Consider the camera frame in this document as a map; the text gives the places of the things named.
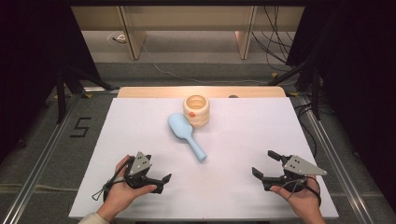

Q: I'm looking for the light wooden desk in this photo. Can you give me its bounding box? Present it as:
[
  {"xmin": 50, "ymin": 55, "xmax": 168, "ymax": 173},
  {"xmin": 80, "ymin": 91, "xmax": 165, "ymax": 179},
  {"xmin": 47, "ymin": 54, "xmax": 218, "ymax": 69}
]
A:
[{"xmin": 70, "ymin": 5, "xmax": 305, "ymax": 61}]

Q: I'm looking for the right hand-held gripper black cable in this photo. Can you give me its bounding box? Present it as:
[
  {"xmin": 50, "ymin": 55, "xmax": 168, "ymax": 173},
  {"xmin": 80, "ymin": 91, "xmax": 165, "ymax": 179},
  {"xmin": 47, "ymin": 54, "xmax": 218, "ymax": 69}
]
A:
[{"xmin": 278, "ymin": 175, "xmax": 322, "ymax": 207}]

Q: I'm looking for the white board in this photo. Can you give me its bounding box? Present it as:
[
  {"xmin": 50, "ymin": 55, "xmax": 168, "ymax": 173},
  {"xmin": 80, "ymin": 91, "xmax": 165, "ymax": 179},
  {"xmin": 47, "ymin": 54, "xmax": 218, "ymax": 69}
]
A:
[{"xmin": 68, "ymin": 97, "xmax": 340, "ymax": 220}]

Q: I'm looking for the person's right hand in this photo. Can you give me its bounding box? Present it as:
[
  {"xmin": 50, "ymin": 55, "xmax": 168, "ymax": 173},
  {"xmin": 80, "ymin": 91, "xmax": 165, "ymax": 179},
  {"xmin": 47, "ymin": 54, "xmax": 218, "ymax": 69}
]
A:
[{"xmin": 270, "ymin": 175, "xmax": 327, "ymax": 219}]

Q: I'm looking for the black curtain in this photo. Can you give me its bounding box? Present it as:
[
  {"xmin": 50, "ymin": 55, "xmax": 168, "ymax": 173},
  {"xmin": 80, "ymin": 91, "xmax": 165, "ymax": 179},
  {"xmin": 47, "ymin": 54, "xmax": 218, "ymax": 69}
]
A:
[
  {"xmin": 0, "ymin": 0, "xmax": 102, "ymax": 162},
  {"xmin": 285, "ymin": 0, "xmax": 396, "ymax": 216}
]

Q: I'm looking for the person's left hand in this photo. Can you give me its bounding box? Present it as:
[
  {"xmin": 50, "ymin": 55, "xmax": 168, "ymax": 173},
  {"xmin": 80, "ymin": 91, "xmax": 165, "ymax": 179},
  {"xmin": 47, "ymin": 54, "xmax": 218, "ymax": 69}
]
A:
[{"xmin": 96, "ymin": 154, "xmax": 158, "ymax": 222}]

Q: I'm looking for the cream ribbed utensil holder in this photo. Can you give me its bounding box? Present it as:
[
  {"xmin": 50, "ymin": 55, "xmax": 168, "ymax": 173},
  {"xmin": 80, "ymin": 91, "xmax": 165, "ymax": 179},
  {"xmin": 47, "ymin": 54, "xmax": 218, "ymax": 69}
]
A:
[{"xmin": 182, "ymin": 94, "xmax": 211, "ymax": 128}]

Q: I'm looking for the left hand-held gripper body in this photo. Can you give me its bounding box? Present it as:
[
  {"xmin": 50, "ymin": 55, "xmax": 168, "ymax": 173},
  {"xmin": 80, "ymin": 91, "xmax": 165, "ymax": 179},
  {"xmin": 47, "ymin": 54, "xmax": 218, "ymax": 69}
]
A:
[{"xmin": 123, "ymin": 151, "xmax": 158, "ymax": 190}]

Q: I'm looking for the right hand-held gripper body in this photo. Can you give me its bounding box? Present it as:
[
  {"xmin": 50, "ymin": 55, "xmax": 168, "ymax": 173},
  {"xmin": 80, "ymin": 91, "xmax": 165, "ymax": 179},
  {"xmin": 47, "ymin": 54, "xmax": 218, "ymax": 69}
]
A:
[{"xmin": 262, "ymin": 154, "xmax": 328, "ymax": 193}]

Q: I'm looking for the black tripod stand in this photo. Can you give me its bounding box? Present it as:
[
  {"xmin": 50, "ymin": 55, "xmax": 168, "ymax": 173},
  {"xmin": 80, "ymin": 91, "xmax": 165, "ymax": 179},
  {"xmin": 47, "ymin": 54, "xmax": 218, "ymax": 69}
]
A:
[
  {"xmin": 267, "ymin": 60, "xmax": 322, "ymax": 121},
  {"xmin": 55, "ymin": 62, "xmax": 120, "ymax": 125}
]

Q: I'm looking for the round floor outlet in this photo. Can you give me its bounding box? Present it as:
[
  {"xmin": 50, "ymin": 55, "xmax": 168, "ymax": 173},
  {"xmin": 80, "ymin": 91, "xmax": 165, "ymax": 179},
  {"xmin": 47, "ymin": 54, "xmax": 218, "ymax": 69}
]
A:
[{"xmin": 106, "ymin": 32, "xmax": 128, "ymax": 45}]

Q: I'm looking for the light wooden table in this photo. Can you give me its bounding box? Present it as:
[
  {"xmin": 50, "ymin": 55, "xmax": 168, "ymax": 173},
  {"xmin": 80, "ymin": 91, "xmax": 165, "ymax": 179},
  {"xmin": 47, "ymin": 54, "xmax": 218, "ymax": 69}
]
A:
[{"xmin": 117, "ymin": 86, "xmax": 287, "ymax": 99}]

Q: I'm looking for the left hand-held gripper black cable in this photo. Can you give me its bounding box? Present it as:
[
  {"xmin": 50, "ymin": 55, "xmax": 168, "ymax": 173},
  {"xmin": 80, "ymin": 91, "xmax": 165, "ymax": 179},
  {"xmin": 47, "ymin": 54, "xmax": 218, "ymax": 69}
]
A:
[{"xmin": 92, "ymin": 157, "xmax": 135, "ymax": 202}]

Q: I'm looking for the light blue rice paddle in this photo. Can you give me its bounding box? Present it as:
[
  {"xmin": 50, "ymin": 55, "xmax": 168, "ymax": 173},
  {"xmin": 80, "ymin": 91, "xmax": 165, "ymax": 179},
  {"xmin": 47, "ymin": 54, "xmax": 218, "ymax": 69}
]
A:
[{"xmin": 167, "ymin": 112, "xmax": 207, "ymax": 162}]

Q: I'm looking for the bundle of black cables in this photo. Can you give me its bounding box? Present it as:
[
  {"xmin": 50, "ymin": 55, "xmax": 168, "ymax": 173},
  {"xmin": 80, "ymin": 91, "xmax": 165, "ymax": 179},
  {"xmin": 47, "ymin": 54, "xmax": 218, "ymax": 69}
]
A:
[{"xmin": 251, "ymin": 5, "xmax": 296, "ymax": 73}]

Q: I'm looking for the black floor cable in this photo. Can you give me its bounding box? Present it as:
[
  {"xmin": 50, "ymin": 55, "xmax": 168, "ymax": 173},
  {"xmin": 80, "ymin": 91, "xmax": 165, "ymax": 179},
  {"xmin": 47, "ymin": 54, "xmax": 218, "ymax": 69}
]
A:
[{"xmin": 294, "ymin": 101, "xmax": 319, "ymax": 158}]

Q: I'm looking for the aluminium floor rail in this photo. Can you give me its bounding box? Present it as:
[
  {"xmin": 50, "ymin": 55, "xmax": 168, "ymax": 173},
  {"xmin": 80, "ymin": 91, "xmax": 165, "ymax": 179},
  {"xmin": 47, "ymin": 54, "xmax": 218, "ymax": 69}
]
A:
[
  {"xmin": 292, "ymin": 92, "xmax": 376, "ymax": 224},
  {"xmin": 0, "ymin": 92, "xmax": 82, "ymax": 224}
]

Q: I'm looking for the hand-held gripper black cable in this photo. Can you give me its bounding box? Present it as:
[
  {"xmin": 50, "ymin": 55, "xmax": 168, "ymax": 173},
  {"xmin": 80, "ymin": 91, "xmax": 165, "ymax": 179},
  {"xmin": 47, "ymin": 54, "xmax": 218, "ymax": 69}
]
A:
[
  {"xmin": 278, "ymin": 175, "xmax": 322, "ymax": 207},
  {"xmin": 92, "ymin": 157, "xmax": 135, "ymax": 202}
]

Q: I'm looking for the pale floor cable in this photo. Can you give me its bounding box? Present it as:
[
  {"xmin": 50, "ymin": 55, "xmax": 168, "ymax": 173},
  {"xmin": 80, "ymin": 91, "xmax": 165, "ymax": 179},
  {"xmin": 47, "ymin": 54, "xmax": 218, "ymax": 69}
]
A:
[{"xmin": 0, "ymin": 182, "xmax": 79, "ymax": 192}]

